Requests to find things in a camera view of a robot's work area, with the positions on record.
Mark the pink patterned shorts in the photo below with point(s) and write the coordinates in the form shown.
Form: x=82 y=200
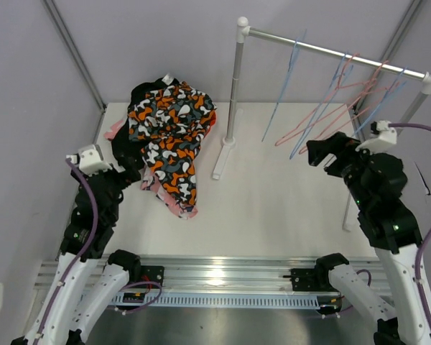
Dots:
x=151 y=183

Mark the orange shorts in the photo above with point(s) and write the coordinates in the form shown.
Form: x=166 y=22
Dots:
x=212 y=121

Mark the silver clothes rack rail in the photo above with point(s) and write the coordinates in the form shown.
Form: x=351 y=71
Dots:
x=244 y=30

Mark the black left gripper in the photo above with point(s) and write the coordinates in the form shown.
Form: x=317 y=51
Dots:
x=128 y=176

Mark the black shorts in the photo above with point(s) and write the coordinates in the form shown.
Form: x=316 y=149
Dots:
x=140 y=93

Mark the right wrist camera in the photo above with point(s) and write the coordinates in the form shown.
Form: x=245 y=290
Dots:
x=383 y=138

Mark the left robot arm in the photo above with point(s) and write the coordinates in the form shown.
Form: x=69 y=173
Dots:
x=67 y=315

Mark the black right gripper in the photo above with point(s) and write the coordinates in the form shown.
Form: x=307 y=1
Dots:
x=340 y=145

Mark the blue wire hanger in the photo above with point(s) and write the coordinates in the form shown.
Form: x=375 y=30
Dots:
x=332 y=90
x=371 y=110
x=292 y=60

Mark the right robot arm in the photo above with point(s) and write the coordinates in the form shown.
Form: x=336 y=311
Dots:
x=375 y=182

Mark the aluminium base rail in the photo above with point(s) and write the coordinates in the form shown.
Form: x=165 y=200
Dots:
x=232 y=275

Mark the camouflage patterned shorts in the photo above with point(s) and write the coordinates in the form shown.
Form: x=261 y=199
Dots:
x=175 y=119

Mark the white cable duct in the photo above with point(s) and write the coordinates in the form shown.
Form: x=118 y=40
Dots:
x=283 y=300

